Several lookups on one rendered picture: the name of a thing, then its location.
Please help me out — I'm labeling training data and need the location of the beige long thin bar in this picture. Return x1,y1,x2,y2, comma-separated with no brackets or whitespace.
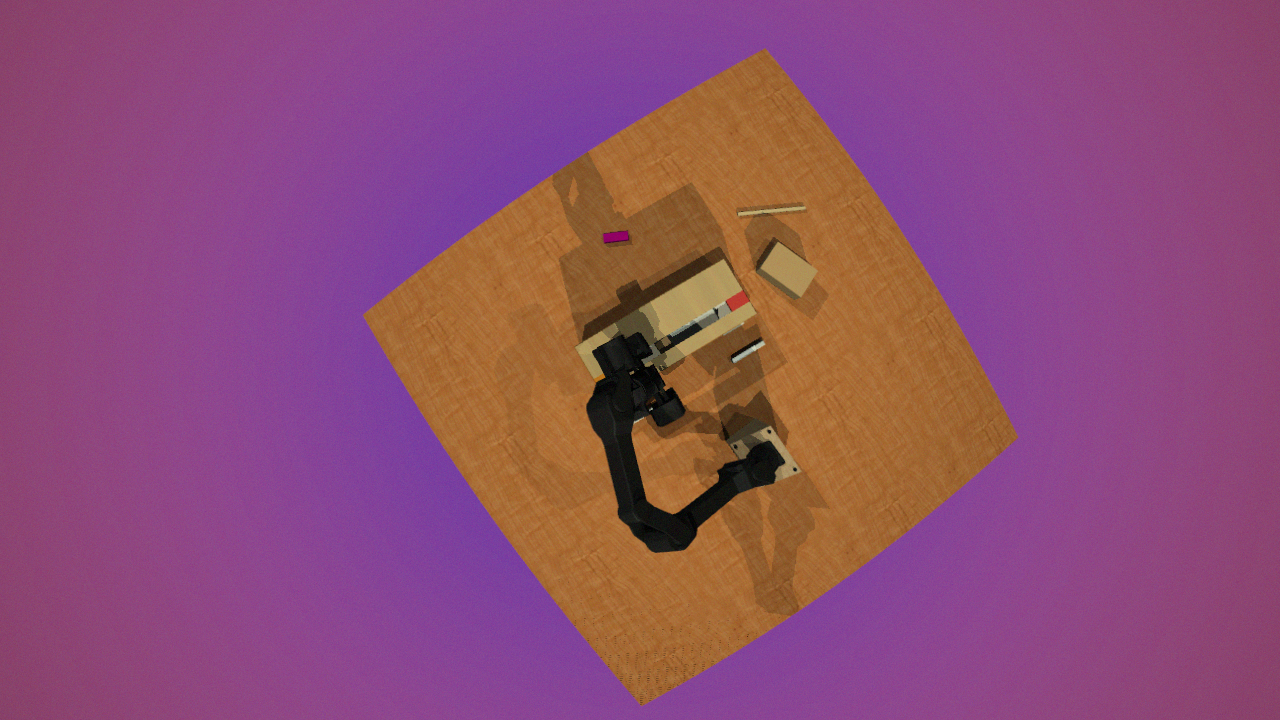
737,206,806,217

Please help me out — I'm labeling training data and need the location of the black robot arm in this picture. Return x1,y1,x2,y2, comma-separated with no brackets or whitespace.
586,334,785,553

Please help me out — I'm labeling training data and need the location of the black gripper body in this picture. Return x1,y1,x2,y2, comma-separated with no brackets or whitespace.
626,332,686,427

